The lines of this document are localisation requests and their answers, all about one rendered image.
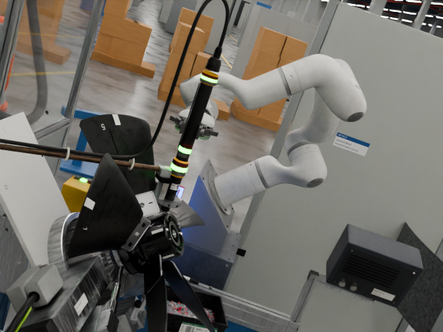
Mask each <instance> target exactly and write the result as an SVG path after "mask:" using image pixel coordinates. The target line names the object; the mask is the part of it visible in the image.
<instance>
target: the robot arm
mask: <svg viewBox="0 0 443 332"><path fill-rule="evenodd" d="M210 72H213V73H215V74H217V75H219V78H218V81H217V84H216V85H220V86H224V87H226V88H227V89H229V90H231V91H232V92H233V93H234V94H235V96H236V97H237V99H238V100H239V101H240V102H241V104H242V106H243V107H244V108H245V109H247V110H254V109H258V108H260V107H263V106H265V105H268V104H270V103H273V102H275V101H279V100H281V99H284V98H286V97H289V96H292V95H294V94H297V93H299V92H302V91H305V90H308V89H309V88H315V97H314V109H313V111H312V114H311V116H310V118H309V119H308V121H307V123H306V124H305V125H303V126H302V127H300V128H296V129H294V130H292V131H290V132H289V133H287V135H286V137H285V140H284V146H285V150H286V153H287V156H288V158H289V162H290V164H291V166H290V167H284V166H283V165H281V164H280V163H279V162H278V161H277V159H275V158H274V157H272V156H271V155H267V156H264V157H261V158H259V159H256V160H254V161H251V162H250V163H247V164H245V165H242V166H240V167H238V168H236V169H233V170H231V171H228V172H226V173H224V174H222V175H219V176H218V174H217V173H215V172H214V171H213V170H211V169H210V170H208V171H207V180H208V185H209V187H210V191H211V193H212V196H213V198H214V200H215V202H216V204H217V206H218V207H219V209H220V210H221V212H222V213H223V214H224V215H229V214H230V213H231V207H230V204H233V203H235V202H238V201H239V200H242V199H245V198H247V197H249V196H252V195H254V194H257V193H259V192H262V191H263V190H266V189H269V188H271V187H273V186H276V185H279V184H293V185H296V186H300V187H303V188H314V187H316V186H318V185H320V184H322V183H323V182H324V181H325V179H326V176H327V168H326V164H325V162H324V159H323V156H322V154H321V152H320V149H319V147H318V144H319V143H323V142H326V141H327V140H329V139H330V138H331V137H332V135H333V134H334V132H335V131H336V129H337V128H338V126H339V124H340V122H341V120H343V121H345V122H355V121H358V120H359V119H361V118H362V117H363V116H364V115H365V113H366V111H367V102H366V99H365V96H364V94H363V92H362V90H361V88H360V86H359V84H358V82H357V80H356V78H355V76H354V74H353V72H352V70H351V68H350V66H349V65H348V64H347V63H346V62H345V61H343V60H341V59H333V58H331V57H329V56H327V55H321V54H315V55H309V56H307V57H304V58H302V59H299V60H297V61H294V62H292V63H290V64H287V65H284V66H282V67H280V68H277V69H274V70H272V71H270V72H267V73H265V74H262V75H260V76H257V77H255V78H253V79H250V80H241V79H240V78H237V77H235V76H233V75H231V74H228V73H226V72H221V71H219V72H214V71H210ZM201 74H202V73H201ZM201 74H198V75H196V76H193V77H191V78H188V79H186V80H185V81H182V83H181V84H180V86H179V91H180V93H181V96H182V98H183V101H184V103H185V106H186V108H187V109H185V110H183V111H181V112H180V113H179V116H178V115H171V116H170V118H169V120H171V121H173V122H175V129H176V130H178V131H179V133H180V134H182V133H183V129H184V127H185V123H186V121H187V117H188V115H189V111H190V109H191V105H192V102H193V99H194V96H195V93H196V90H197V88H198V83H199V82H200V77H201ZM218 113H219V109H218V106H217V104H216V102H215V101H213V100H212V99H210V98H209V100H208V104H207V106H206V110H205V112H204V116H203V118H202V121H201V124H200V127H199V128H198V132H197V134H196V140H197V139H202V140H209V139H210V137H211V136H216V137H218V133H219V132H218V131H217V130H215V129H214V125H215V120H216V119H217V117H218Z"/></svg>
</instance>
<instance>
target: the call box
mask: <svg viewBox="0 0 443 332"><path fill-rule="evenodd" d="M74 177H75V176H73V177H71V178H70V179H69V180H68V181H67V182H65V183H64V184H63V187H62V190H61V194H62V196H63V198H64V200H65V203H66V205H67V207H68V209H69V211H71V212H73V213H74V212H80V211H81V208H82V205H83V203H84V199H85V197H86V195H87V192H88V189H89V187H90V184H88V183H87V182H88V181H86V182H83V181H81V178H80V179H79V180H77V179H74Z"/></svg>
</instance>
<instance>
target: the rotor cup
mask: <svg viewBox="0 0 443 332"><path fill-rule="evenodd" d="M147 219H149V220H151V224H150V226H149V227H148V229H147V230H146V232H145V233H144V234H143V236H142V238H141V239H140V240H139V241H138V243H137V245H136V246H135V247H134V249H133V250H131V251H127V250H124V249H122V248H120V249H119V252H120V255H121V257H122V260H123V262H124V264H125V265H126V267H127V269H128V270H129V271H130V272H131V273H132V274H134V275H141V274H143V273H144V270H145V269H146V267H147V266H148V262H151V261H152V260H153V259H154V258H155V256H156V255H157V254H158V253H160V255H161V258H162V262H166V261H169V260H172V259H175V258H178V257H181V256H182V255H183V253H184V249H185V243H184V239H183V234H182V231H181V228H180V226H179V223H178V221H177V220H176V218H175V216H174V215H173V214H172V213H171V212H169V211H167V212H163V213H160V214H157V215H154V216H151V217H148V218H147ZM161 228H163V231H161V232H158V233H155V234H152V231H155V230H158V229H161ZM172 230H174V231H175V232H176V237H175V238H174V237H173V234H172ZM171 254H173V255H174V256H171V257H168V258H165V259H163V257H165V256H168V255H171Z"/></svg>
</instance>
